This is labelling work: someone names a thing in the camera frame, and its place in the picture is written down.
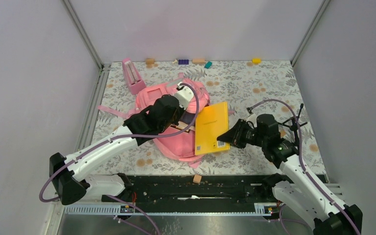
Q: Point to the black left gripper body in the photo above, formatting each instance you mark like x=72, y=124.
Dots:
x=177, y=116

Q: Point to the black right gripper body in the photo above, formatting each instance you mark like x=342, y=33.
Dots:
x=250, y=136

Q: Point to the pink student backpack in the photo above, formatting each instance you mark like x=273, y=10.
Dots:
x=179, y=147

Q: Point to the yellow notebook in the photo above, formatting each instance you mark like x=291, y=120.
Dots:
x=211, y=122

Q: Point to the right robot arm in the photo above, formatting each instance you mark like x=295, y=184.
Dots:
x=297, y=187

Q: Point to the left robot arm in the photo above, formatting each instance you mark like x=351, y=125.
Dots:
x=68, y=174

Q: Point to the black microphone tripod stand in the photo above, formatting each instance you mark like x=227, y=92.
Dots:
x=292, y=123

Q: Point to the pink metronome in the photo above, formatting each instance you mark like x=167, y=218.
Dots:
x=132, y=77

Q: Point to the purple toy brick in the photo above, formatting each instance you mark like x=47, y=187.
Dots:
x=183, y=61

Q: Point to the wooden block far left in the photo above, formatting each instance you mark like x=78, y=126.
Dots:
x=149, y=61

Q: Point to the small wooden cube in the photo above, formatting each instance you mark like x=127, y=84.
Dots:
x=197, y=179

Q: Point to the long wooden block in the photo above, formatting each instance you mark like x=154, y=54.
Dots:
x=198, y=61

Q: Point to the teal block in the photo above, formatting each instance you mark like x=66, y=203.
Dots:
x=208, y=65

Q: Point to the yellow block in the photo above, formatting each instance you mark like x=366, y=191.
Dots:
x=256, y=60

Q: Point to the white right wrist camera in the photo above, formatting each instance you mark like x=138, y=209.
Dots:
x=252, y=118

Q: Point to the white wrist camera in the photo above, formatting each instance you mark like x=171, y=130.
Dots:
x=252, y=118
x=184, y=94

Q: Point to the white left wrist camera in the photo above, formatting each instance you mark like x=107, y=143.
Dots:
x=184, y=94

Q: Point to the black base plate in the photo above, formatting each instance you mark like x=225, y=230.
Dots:
x=179, y=194

